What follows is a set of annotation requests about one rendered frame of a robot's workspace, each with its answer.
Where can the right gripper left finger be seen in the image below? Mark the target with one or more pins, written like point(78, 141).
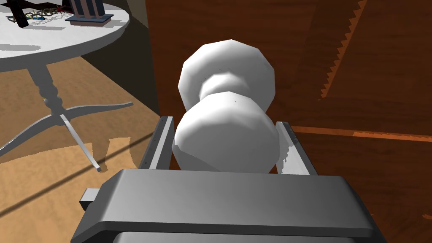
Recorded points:
point(161, 145)

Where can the brown wooden door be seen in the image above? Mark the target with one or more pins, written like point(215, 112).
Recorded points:
point(354, 84)

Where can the white door knob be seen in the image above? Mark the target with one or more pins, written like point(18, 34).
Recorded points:
point(226, 104)

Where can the white round pedestal table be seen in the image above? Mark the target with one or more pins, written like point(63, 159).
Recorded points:
point(50, 44)

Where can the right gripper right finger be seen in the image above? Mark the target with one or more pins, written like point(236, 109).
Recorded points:
point(294, 158)

